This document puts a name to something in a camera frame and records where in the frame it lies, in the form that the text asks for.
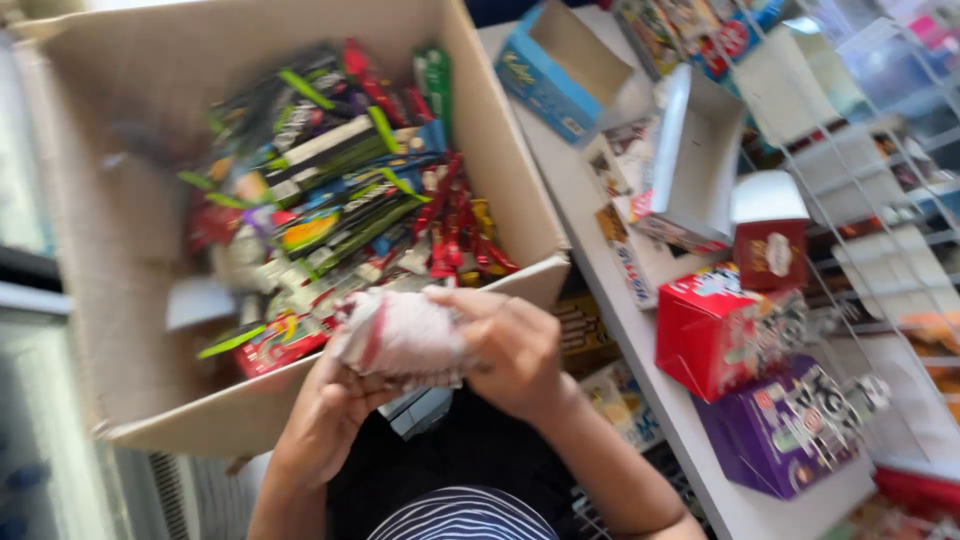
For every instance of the person's left hand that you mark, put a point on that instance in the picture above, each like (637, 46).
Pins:
(319, 424)

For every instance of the person's right hand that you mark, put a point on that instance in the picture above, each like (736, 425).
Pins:
(517, 360)

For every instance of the person's right fingers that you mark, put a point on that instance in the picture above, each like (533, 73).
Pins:
(480, 319)

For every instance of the bundle of white red packets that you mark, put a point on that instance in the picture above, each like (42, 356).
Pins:
(405, 337)

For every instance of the brown yellow snack box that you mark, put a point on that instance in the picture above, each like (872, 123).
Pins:
(581, 326)

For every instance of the person's striped dark clothing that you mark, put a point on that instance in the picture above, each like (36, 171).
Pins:
(465, 480)

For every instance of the pale yellow blue snack box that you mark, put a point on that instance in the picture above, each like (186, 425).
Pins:
(622, 405)

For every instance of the white blue printed box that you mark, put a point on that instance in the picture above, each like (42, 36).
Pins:
(630, 225)

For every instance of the heap of colourful snack packets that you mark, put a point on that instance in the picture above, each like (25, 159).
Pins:
(330, 195)

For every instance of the large cardboard carton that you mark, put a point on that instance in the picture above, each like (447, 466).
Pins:
(300, 225)

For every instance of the white open display box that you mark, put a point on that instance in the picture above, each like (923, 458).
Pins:
(686, 161)

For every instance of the empty blue display box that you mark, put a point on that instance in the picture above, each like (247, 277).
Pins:
(562, 71)

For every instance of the dark red display box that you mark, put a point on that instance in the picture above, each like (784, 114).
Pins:
(771, 253)

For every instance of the purple display box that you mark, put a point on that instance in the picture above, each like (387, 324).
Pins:
(780, 435)

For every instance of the row of colourful candy boxes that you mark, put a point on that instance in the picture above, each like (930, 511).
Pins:
(697, 34)

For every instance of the glass fridge door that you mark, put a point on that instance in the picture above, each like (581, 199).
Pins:
(37, 300)

